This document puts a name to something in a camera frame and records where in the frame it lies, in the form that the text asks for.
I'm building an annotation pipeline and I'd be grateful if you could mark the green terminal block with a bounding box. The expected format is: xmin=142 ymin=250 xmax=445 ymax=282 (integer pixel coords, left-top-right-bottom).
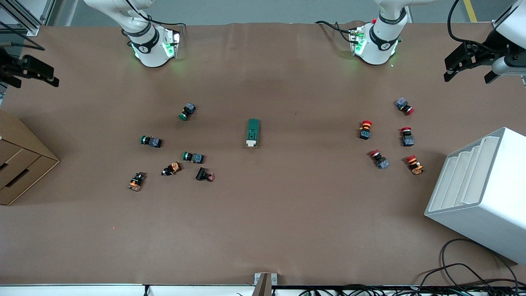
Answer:
xmin=246 ymin=118 xmax=261 ymax=148

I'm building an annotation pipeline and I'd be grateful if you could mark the brown cardboard box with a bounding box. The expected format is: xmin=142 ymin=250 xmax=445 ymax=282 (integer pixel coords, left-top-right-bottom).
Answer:
xmin=0 ymin=109 xmax=60 ymax=206

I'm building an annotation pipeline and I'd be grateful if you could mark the red button with orange block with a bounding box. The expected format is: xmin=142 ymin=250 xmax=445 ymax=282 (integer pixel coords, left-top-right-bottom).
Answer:
xmin=405 ymin=155 xmax=425 ymax=176

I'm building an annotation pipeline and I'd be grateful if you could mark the white stepped storage rack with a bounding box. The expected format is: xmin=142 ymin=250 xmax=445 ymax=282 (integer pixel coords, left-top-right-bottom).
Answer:
xmin=424 ymin=127 xmax=526 ymax=266

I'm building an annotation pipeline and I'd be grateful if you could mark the brown paper table cover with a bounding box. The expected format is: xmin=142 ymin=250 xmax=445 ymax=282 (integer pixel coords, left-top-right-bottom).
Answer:
xmin=0 ymin=21 xmax=526 ymax=286

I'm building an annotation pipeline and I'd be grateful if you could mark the aluminium frame post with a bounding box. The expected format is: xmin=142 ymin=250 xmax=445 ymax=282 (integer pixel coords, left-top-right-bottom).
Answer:
xmin=0 ymin=0 xmax=42 ymax=37
xmin=492 ymin=0 xmax=526 ymax=32

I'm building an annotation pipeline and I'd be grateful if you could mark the black left arm base cable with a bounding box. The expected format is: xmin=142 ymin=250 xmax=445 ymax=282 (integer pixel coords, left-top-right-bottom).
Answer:
xmin=315 ymin=20 xmax=358 ymax=45

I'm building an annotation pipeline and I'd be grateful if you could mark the black arm base cable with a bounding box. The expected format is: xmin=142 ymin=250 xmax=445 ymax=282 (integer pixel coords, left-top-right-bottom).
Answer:
xmin=315 ymin=20 xmax=358 ymax=45
xmin=123 ymin=0 xmax=186 ymax=28

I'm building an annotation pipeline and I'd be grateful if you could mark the black right arm base cable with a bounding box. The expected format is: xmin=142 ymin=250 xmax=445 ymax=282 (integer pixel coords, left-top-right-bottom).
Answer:
xmin=123 ymin=0 xmax=186 ymax=28

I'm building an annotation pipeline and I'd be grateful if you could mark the black and orange switch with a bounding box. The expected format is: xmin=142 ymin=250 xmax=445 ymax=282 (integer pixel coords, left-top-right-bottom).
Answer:
xmin=127 ymin=172 xmax=146 ymax=192
xmin=161 ymin=162 xmax=182 ymax=177

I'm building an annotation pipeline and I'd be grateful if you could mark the black switch with pink block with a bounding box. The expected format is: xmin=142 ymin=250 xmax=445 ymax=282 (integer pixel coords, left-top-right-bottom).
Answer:
xmin=195 ymin=166 xmax=215 ymax=182

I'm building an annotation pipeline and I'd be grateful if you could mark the black cable bundle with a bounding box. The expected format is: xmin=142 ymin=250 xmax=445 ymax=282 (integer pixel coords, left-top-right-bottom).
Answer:
xmin=296 ymin=238 xmax=526 ymax=296

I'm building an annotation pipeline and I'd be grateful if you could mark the white table edge rail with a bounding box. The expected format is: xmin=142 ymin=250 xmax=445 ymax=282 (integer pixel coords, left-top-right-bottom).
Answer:
xmin=0 ymin=284 xmax=255 ymax=296

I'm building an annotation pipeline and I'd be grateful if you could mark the grey metal bracket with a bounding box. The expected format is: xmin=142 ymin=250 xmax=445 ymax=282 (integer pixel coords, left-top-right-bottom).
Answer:
xmin=254 ymin=272 xmax=278 ymax=296

